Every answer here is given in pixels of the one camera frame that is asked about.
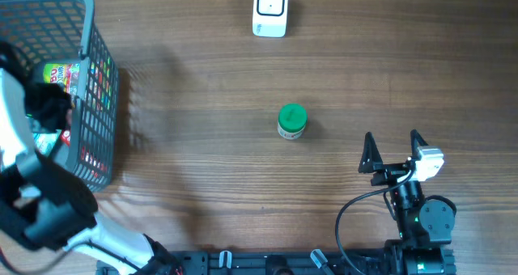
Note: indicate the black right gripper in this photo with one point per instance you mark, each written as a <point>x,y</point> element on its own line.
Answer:
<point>371,160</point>

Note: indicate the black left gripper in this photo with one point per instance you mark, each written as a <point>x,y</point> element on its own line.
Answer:
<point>59,117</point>

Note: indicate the Haribo gummy worms bag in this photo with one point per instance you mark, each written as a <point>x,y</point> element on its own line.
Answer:
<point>66,75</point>

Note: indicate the teal wet wipes pack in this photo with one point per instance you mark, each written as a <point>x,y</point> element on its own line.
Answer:
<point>45,142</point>

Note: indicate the green lid jar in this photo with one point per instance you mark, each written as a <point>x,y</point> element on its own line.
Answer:
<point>292,120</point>

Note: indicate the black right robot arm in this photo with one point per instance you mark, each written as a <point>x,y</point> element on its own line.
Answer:
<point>425,224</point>

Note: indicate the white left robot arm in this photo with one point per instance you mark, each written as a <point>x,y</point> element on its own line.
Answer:
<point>45,206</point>

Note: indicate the white barcode scanner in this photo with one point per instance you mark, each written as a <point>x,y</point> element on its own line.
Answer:
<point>270,18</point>

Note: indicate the small red packet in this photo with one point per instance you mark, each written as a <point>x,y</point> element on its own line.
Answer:
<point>65,137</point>

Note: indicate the grey plastic shopping basket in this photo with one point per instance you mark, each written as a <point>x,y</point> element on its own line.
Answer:
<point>64,31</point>

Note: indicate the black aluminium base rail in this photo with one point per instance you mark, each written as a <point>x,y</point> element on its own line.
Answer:
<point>366,261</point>

